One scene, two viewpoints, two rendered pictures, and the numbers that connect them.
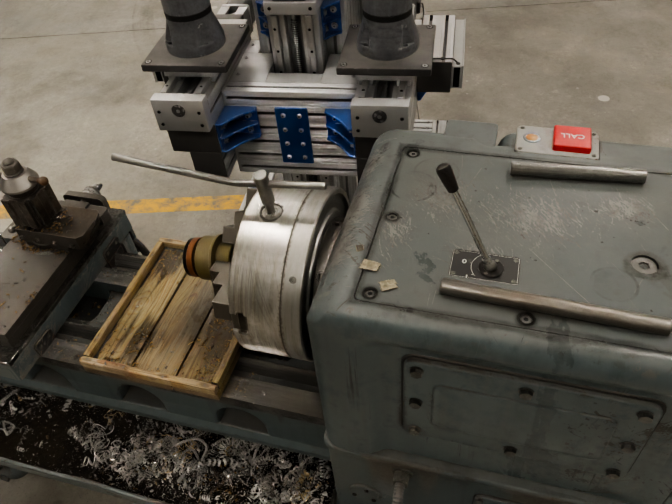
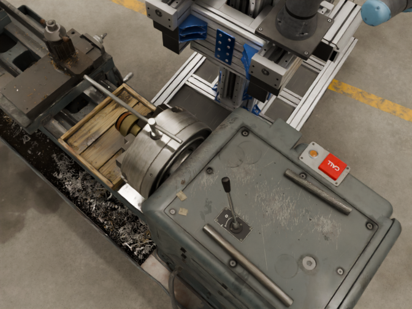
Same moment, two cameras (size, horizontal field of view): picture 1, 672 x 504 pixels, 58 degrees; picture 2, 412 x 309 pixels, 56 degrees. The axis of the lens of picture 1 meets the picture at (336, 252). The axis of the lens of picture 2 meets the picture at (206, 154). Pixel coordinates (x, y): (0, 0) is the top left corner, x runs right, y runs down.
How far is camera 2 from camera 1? 0.49 m
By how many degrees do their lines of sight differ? 21
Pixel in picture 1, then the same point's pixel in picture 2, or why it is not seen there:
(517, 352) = (219, 276)
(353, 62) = (267, 30)
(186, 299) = not seen: hidden behind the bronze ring
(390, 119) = (271, 76)
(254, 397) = (130, 197)
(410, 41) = (306, 32)
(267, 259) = (143, 159)
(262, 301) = (135, 175)
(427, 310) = (192, 235)
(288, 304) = (145, 183)
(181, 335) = (110, 148)
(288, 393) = not seen: hidden behind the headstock
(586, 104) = not seen: outside the picture
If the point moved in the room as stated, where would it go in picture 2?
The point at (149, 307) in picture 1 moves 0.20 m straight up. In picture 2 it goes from (102, 123) to (90, 95)
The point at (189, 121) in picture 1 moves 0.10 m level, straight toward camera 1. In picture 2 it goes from (163, 21) to (159, 40)
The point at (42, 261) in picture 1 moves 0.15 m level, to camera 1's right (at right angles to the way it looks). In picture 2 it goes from (57, 76) to (91, 87)
